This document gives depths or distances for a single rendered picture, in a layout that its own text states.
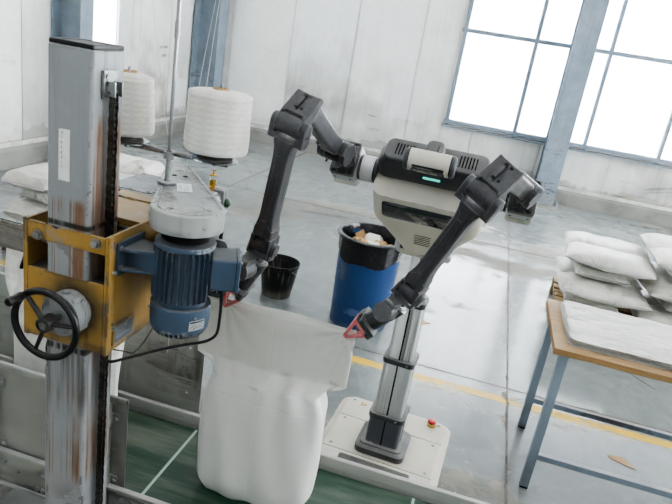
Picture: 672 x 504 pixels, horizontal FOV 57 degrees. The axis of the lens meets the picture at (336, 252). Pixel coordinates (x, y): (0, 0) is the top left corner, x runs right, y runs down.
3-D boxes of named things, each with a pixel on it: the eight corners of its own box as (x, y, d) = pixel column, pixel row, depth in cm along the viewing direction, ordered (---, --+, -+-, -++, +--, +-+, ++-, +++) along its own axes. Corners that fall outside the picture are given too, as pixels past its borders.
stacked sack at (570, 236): (643, 257, 526) (648, 243, 522) (649, 271, 488) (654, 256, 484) (563, 238, 545) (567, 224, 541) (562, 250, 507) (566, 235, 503)
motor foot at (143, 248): (173, 270, 160) (176, 238, 157) (149, 285, 149) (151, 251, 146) (141, 262, 162) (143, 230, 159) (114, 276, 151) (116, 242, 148)
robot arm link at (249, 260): (281, 244, 184) (257, 231, 186) (262, 251, 173) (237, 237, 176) (268, 279, 188) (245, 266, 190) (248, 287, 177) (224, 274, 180)
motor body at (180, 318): (218, 325, 168) (227, 238, 159) (191, 349, 154) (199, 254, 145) (167, 311, 171) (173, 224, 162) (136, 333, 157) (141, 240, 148)
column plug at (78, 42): (125, 50, 143) (125, 46, 143) (93, 49, 132) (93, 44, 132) (82, 42, 146) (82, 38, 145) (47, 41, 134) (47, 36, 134)
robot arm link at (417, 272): (509, 199, 152) (477, 171, 156) (499, 205, 148) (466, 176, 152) (424, 306, 180) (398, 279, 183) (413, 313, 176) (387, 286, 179)
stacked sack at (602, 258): (650, 271, 490) (655, 256, 486) (654, 287, 452) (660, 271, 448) (564, 249, 511) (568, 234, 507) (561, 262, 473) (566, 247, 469)
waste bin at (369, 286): (396, 315, 458) (414, 232, 436) (383, 344, 410) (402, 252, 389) (334, 299, 467) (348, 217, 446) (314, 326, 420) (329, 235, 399)
